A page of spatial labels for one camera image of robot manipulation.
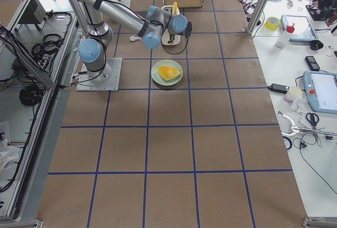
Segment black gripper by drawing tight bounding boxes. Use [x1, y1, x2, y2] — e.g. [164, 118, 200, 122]
[170, 21, 192, 41]

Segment white two-slot toaster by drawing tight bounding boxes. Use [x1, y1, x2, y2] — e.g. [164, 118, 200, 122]
[161, 5, 181, 46]

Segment bread slice in toaster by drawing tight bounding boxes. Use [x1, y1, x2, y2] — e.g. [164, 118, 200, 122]
[172, 2, 178, 15]

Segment light green plate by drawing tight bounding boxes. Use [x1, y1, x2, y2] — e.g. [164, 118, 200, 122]
[151, 60, 183, 86]

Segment triangular golden bread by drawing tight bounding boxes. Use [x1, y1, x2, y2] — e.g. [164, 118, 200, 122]
[157, 65, 181, 81]

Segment yellow tape roll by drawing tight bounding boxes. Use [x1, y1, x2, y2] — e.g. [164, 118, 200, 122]
[264, 16, 281, 31]

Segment clear bottle red cap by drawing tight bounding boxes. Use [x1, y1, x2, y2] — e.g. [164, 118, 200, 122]
[275, 25, 295, 48]

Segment black power adapter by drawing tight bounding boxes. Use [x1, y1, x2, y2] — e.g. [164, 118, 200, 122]
[267, 83, 290, 94]

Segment blue teach pendant far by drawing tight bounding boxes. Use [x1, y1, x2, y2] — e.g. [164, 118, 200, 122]
[281, 14, 319, 42]

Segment blue teach pendant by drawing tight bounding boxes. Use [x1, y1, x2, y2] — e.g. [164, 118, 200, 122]
[281, 14, 319, 42]
[303, 71, 336, 114]

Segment white cup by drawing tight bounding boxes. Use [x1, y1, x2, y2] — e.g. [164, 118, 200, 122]
[283, 87, 302, 103]

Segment black remote device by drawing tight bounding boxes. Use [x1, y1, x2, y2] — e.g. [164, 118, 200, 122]
[304, 56, 320, 72]

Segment black tape roll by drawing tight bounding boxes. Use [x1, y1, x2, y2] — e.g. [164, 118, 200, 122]
[310, 39, 324, 51]

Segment blue teach pendant near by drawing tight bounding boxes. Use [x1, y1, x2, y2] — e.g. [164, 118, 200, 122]
[303, 71, 336, 114]

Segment black scissors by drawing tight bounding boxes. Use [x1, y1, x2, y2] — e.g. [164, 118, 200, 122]
[305, 112, 320, 130]

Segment grey electronics box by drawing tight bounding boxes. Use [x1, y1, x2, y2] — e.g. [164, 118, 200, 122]
[18, 0, 46, 31]

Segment crumpled white cloth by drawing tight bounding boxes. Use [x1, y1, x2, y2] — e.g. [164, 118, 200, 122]
[0, 121, 21, 179]

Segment aluminium frame post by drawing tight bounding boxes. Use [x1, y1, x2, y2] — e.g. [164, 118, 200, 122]
[246, 0, 267, 35]

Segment coiled black cables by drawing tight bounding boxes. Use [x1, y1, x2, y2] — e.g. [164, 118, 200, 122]
[19, 12, 73, 107]

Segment white plastic bracket tool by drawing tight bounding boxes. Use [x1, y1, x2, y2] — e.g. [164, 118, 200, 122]
[277, 111, 300, 136]

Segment blue tape ring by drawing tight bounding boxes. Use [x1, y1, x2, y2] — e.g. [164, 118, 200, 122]
[282, 136, 293, 150]

